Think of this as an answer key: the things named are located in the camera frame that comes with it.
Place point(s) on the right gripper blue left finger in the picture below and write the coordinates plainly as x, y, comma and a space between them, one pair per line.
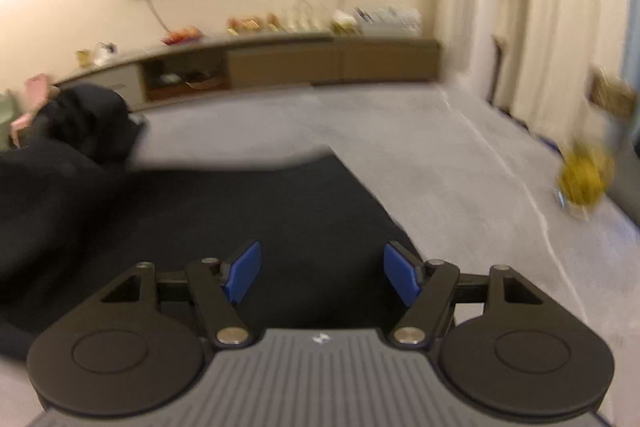
217, 287

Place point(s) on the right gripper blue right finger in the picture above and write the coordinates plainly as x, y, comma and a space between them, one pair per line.
427, 290

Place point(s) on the black garment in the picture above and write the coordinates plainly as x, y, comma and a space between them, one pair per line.
104, 191

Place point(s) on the glass jar with yellow contents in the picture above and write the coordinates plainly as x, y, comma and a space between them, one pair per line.
587, 172

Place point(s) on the long low TV cabinet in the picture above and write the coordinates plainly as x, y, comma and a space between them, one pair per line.
174, 74

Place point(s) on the red fruit plate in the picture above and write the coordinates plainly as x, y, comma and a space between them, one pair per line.
184, 35

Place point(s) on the white box on cabinet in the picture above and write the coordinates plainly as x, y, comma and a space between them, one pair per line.
390, 22

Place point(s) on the gold ornaments on cabinet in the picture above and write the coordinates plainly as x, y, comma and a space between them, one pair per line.
254, 25

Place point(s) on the pink plastic child chair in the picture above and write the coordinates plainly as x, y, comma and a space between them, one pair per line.
38, 91

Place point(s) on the clear glassware set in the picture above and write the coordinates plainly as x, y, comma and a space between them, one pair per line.
304, 16

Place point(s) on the cream curtain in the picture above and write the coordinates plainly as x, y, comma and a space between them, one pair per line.
534, 59

